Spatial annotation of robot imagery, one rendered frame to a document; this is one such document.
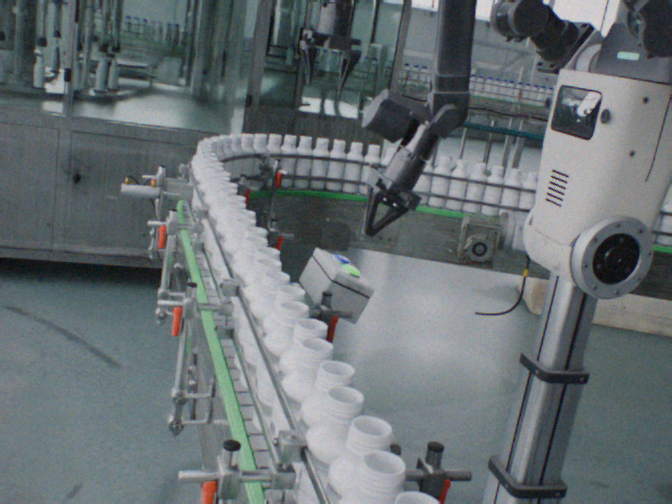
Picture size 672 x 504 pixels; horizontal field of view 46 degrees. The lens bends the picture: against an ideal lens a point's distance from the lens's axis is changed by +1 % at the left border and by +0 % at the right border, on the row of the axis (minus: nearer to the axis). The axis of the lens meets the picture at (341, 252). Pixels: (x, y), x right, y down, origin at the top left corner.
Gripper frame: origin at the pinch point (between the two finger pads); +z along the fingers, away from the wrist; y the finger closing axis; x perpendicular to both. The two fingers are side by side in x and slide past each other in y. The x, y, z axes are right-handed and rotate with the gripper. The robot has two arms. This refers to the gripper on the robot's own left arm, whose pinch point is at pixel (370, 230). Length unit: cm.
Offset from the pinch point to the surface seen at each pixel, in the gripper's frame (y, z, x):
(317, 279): -1.3, 11.6, -3.5
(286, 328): 35.0, 11.2, -17.9
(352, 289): 4.1, 9.6, 0.7
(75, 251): -293, 113, -18
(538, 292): -300, 20, 248
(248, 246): 5.4, 10.1, -18.7
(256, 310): 23.4, 13.9, -18.5
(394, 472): 68, 9, -16
